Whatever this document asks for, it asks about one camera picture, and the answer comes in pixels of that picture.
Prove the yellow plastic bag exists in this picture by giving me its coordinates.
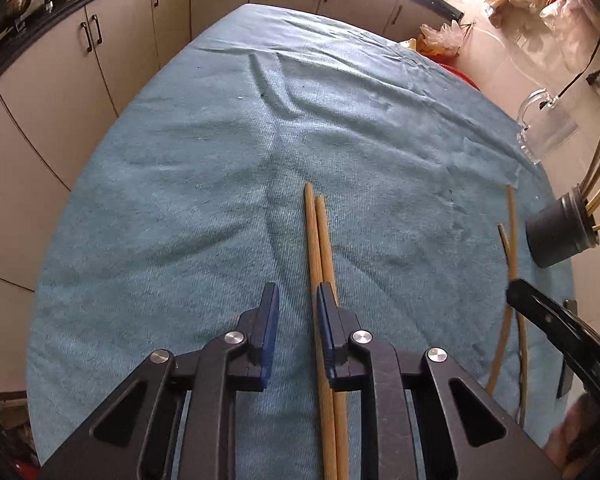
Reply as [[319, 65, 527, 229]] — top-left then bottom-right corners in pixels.
[[417, 20, 473, 58]]

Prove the black flat board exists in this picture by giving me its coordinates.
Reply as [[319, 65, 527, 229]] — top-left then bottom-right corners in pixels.
[[556, 299, 579, 400]]

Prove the clear plastic bag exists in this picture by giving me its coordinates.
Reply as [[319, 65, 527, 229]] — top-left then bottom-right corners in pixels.
[[540, 0, 600, 68]]

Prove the person's right hand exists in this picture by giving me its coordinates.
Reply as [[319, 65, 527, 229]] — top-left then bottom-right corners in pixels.
[[550, 395, 595, 466]]

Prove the red basin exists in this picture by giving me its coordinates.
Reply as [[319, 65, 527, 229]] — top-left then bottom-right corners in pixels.
[[442, 62, 481, 92]]

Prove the clear glass pitcher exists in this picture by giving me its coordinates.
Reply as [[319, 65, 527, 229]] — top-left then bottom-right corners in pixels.
[[516, 87, 580, 163]]

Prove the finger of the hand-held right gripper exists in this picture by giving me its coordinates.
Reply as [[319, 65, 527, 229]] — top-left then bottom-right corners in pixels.
[[507, 278, 598, 361]]

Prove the steel pot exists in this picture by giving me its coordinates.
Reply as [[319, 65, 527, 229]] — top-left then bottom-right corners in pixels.
[[5, 0, 40, 17]]

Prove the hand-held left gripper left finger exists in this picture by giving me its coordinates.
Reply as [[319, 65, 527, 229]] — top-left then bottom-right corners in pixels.
[[40, 282, 281, 480]]

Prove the blue tablecloth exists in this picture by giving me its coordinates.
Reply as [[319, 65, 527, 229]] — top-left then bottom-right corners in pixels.
[[26, 2, 576, 468]]

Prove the dark grey chopstick holder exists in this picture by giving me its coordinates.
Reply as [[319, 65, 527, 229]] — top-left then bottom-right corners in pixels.
[[525, 186, 600, 269]]

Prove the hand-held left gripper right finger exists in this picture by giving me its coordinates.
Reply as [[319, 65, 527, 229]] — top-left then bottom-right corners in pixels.
[[316, 282, 563, 480]]

